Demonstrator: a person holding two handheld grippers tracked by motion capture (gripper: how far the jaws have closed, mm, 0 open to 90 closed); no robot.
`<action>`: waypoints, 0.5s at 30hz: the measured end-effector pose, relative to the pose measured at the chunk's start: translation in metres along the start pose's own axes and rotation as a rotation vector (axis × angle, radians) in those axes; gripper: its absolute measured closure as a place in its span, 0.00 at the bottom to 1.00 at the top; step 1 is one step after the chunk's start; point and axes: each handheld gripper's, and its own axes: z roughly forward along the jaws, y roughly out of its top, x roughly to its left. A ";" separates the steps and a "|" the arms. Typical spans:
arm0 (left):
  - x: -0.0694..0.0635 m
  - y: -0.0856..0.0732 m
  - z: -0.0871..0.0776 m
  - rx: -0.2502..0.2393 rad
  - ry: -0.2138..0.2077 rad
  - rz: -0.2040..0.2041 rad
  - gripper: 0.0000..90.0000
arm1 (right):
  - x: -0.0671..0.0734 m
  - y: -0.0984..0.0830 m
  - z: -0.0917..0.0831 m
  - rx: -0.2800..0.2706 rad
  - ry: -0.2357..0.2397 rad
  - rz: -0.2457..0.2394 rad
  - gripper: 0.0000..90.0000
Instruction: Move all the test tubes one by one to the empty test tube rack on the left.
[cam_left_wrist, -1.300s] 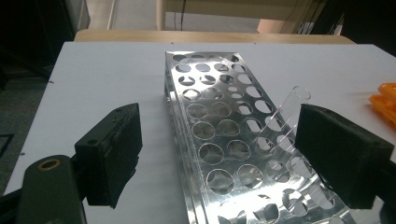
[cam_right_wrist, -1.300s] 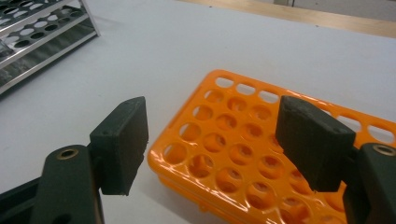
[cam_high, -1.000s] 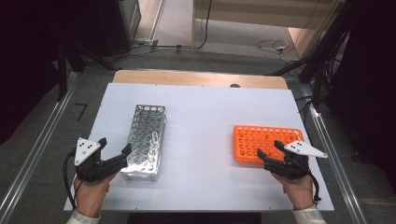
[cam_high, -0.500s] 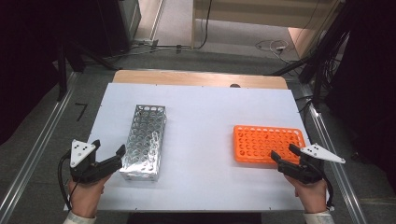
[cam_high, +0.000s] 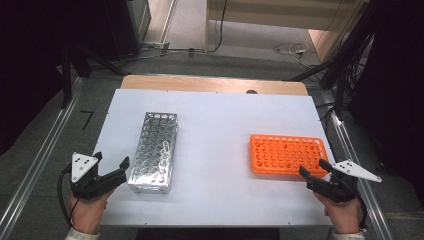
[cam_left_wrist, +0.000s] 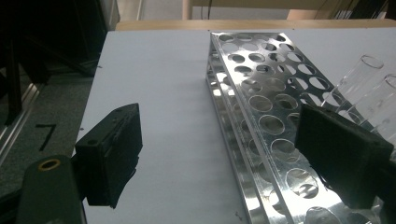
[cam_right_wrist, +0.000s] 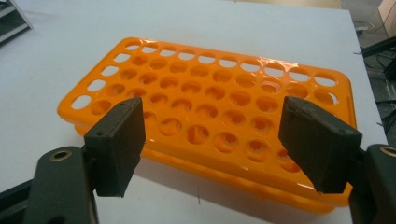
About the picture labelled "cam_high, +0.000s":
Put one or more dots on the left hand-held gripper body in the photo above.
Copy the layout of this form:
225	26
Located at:
90	183

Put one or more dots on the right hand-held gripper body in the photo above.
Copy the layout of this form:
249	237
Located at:
340	188

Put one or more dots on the orange plastic test tube rack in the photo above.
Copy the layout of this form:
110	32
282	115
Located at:
283	155

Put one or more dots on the silver metal test tube rack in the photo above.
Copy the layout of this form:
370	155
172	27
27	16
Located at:
151	153

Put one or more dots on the person's right hand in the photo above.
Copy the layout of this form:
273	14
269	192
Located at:
343	216

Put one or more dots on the person's left hand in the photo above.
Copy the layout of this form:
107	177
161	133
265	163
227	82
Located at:
87	213

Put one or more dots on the white board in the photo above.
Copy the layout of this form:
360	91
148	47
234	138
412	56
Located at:
213	133

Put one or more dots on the grey power strip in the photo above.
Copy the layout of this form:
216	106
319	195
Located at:
156	45

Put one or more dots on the black cabinet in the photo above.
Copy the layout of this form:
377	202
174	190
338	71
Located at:
126	26

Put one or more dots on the beige wooden furniture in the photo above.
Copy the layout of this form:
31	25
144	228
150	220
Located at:
283	13

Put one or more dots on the aluminium rail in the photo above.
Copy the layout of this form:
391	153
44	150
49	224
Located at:
40	156
353	146

